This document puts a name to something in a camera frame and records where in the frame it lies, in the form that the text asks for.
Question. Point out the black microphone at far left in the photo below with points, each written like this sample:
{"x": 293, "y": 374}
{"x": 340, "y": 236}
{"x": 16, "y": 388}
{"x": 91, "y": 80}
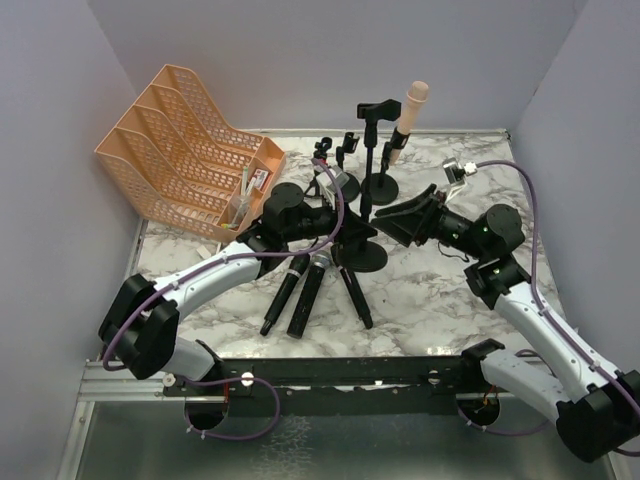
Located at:
{"x": 297, "y": 267}

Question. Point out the black stand with round base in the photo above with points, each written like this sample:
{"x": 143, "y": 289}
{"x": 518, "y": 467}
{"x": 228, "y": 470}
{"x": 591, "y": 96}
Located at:
{"x": 384, "y": 188}

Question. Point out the pens in organizer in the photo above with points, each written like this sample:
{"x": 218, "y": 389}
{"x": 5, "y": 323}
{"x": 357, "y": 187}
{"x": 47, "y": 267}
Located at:
{"x": 240, "y": 207}

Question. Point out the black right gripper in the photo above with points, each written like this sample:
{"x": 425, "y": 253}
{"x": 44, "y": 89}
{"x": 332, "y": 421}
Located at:
{"x": 427, "y": 215}

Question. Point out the black round base stand rear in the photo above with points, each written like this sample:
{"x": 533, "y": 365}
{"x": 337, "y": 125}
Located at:
{"x": 351, "y": 189}

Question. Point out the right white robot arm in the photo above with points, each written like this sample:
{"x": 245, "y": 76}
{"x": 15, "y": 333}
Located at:
{"x": 592, "y": 403}

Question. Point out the silver mesh head black microphone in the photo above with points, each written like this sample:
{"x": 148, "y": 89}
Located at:
{"x": 320, "y": 262}

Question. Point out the beige pink microphone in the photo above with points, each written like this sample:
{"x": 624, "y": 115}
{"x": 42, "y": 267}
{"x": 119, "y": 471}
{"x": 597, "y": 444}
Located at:
{"x": 417, "y": 96}

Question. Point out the orange plastic file organizer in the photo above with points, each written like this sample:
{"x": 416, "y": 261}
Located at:
{"x": 179, "y": 162}

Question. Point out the small red white box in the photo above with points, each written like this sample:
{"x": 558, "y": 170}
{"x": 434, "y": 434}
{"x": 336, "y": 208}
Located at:
{"x": 260, "y": 176}

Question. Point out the black microphone with white ring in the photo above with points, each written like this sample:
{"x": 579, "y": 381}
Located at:
{"x": 357, "y": 296}

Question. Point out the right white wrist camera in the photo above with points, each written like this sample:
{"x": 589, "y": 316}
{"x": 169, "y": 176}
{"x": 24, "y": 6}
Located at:
{"x": 457, "y": 174}

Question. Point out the black mounting rail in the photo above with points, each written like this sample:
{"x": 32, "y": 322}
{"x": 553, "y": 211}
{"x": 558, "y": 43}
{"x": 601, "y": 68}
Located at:
{"x": 339, "y": 386}

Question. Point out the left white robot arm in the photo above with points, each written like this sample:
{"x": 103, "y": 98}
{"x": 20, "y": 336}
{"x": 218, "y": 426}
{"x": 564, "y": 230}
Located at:
{"x": 141, "y": 326}

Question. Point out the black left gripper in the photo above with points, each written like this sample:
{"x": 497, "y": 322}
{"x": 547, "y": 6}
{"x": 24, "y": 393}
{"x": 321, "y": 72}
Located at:
{"x": 338, "y": 223}

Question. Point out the small white eraser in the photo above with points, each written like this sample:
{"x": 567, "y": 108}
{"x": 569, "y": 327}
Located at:
{"x": 203, "y": 252}

